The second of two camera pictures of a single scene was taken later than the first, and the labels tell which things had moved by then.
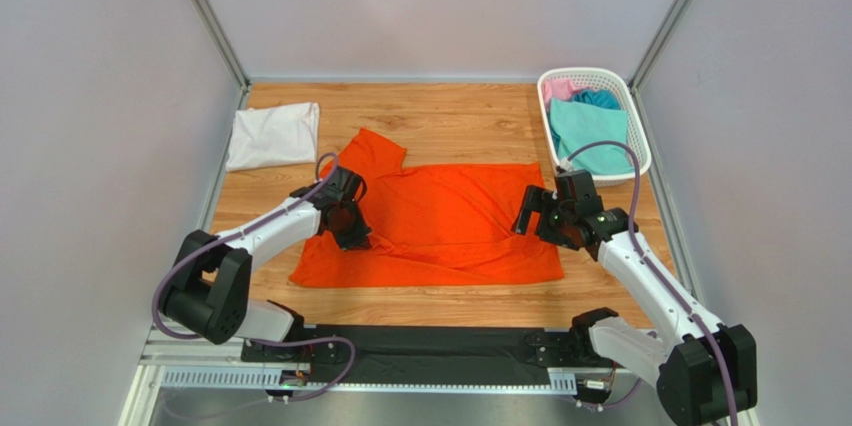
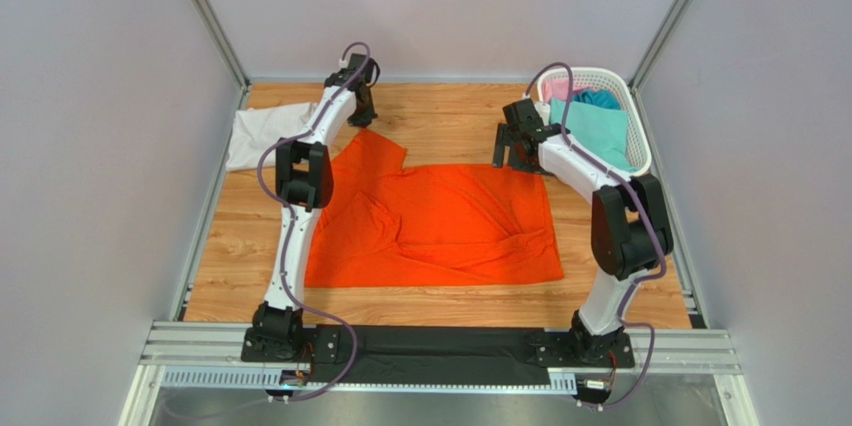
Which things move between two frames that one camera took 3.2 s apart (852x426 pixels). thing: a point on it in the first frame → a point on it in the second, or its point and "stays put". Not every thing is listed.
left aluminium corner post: x=207 y=14 stays put
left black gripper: x=359 y=238 → x=365 y=120
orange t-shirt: x=448 y=226 stays put
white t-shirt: x=275 y=135 stays put
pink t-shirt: x=559 y=88 stays put
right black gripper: x=539 y=220 → x=508 y=148
